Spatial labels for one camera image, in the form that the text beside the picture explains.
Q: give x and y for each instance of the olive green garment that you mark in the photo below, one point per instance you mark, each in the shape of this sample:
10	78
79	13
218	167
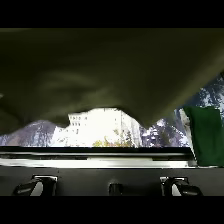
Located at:
100	66

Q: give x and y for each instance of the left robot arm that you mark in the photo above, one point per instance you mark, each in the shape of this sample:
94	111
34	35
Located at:
33	187

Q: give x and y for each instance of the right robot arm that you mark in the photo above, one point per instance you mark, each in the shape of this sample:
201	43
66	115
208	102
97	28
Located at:
181	187

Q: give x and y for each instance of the silver frame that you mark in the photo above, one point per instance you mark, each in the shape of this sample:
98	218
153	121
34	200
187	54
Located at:
100	162

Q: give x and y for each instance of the dark green garment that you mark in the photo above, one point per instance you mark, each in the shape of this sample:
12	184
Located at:
207	136

